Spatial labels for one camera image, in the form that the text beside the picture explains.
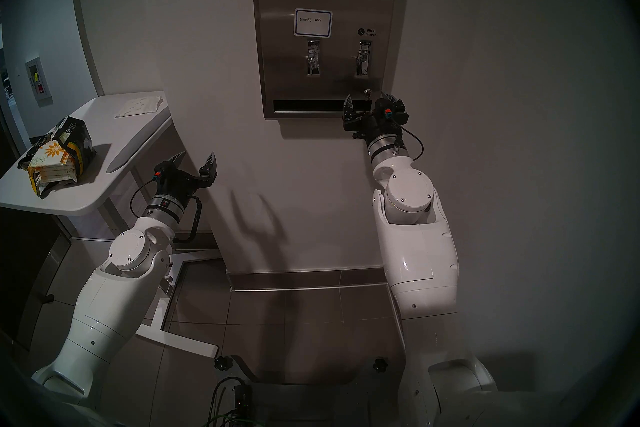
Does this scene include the grey door frame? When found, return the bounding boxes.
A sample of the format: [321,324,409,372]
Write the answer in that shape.
[70,0,106,96]

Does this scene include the white table with legs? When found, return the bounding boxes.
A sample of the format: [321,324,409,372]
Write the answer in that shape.
[0,91,223,359]

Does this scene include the flat white wrapped pad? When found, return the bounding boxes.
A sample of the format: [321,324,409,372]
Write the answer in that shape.
[115,97,164,119]

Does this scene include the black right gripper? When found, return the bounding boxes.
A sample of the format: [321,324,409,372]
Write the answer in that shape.
[342,91,402,144]

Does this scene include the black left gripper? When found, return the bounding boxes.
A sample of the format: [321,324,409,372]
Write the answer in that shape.
[150,151,218,205]

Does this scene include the chrome pad dispensing mechanism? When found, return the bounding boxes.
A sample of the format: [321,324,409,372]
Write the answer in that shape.
[306,39,322,76]

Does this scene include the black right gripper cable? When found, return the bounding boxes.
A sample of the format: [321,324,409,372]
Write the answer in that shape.
[397,125,425,162]

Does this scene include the white pad with orange flower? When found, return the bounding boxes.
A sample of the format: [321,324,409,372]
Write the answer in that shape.
[27,140,83,171]

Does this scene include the green and black cable bundle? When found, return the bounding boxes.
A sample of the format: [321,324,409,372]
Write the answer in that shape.
[205,377,253,427]

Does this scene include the white label with blue border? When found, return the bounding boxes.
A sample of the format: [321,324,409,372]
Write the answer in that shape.
[294,8,333,38]

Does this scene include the thick black left gripper cable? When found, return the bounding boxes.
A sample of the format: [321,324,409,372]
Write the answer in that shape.
[172,195,203,244]

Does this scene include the thin black left camera cable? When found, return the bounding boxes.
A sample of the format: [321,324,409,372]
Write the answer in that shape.
[130,178,158,219]

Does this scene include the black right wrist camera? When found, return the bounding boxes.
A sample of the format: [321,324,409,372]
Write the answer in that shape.
[375,99,409,129]

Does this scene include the chrome tampon dispensing mechanism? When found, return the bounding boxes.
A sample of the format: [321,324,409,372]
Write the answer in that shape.
[356,41,372,77]

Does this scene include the dark robot base platform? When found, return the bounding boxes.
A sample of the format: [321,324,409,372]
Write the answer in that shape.
[230,356,406,427]

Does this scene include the wall fire extinguisher cabinet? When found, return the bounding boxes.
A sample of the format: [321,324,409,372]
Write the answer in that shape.
[25,57,54,107]

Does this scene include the black yellow pad package bag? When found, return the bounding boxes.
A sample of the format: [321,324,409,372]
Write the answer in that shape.
[17,116,97,199]

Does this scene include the black power box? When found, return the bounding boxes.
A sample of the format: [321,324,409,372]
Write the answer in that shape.
[235,385,254,415]

